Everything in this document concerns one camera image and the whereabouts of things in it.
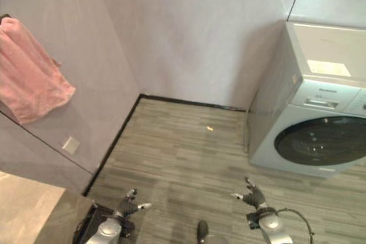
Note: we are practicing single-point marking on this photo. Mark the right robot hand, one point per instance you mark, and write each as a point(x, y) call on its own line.
point(254, 195)

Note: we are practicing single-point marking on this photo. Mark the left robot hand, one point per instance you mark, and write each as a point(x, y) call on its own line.
point(129, 201)

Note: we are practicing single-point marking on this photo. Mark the beige sink counter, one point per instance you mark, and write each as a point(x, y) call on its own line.
point(31, 209)

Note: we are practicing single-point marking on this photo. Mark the pink towel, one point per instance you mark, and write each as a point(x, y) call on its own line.
point(30, 74)

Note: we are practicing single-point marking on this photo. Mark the dark robot foot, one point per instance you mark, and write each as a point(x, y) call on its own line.
point(203, 230)

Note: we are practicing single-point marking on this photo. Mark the black skirting board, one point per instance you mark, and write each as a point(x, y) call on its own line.
point(160, 129)

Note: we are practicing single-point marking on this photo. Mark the small yellow floor scrap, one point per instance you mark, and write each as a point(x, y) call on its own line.
point(210, 128)

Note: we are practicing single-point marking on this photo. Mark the white front-load washing machine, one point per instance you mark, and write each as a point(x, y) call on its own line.
point(311, 98)

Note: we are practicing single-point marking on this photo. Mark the white label sticker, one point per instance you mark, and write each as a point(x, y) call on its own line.
point(328, 68)

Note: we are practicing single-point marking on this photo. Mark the grey wall socket plate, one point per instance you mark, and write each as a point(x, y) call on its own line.
point(69, 144)

